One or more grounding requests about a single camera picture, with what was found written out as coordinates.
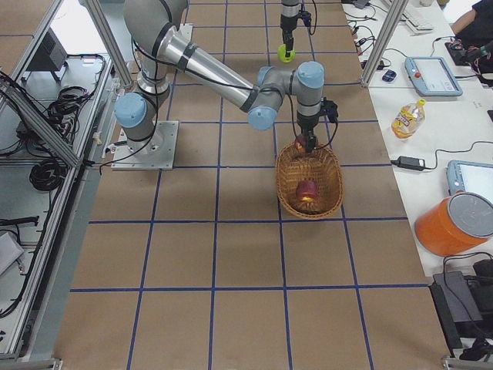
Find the black power adapter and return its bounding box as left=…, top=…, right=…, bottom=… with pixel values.
left=392, top=156, right=426, bottom=171

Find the blue teach pendant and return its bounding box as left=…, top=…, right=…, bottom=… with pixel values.
left=446, top=160, right=493, bottom=202
left=404, top=57, right=463, bottom=97

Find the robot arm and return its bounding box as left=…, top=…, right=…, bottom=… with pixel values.
left=278, top=0, right=312, bottom=62
left=123, top=1, right=324, bottom=153

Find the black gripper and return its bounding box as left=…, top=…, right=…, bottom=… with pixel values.
left=280, top=15, right=311, bottom=58
left=297, top=113, right=320, bottom=153

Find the woven wicker basket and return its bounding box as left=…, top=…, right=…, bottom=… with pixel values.
left=275, top=143, right=343, bottom=220

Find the yellow juice bottle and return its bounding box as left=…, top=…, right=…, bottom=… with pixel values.
left=391, top=99, right=426, bottom=140

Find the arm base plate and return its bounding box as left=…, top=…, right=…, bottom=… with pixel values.
left=111, top=120, right=179, bottom=170
left=178, top=23, right=193, bottom=44

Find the aluminium frame post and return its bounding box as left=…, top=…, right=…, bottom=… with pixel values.
left=361, top=0, right=408, bottom=87

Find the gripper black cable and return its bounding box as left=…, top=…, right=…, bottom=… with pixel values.
left=315, top=98, right=340, bottom=151

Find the red apple with yellow patch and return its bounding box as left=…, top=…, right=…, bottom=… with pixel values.
left=296, top=179, right=318, bottom=203

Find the dark red apple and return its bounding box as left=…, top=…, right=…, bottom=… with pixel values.
left=293, top=134, right=307, bottom=153

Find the orange bucket with grey lid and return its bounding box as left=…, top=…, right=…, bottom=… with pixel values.
left=414, top=192, right=492, bottom=257

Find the green apple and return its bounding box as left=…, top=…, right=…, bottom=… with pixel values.
left=277, top=44, right=296, bottom=63

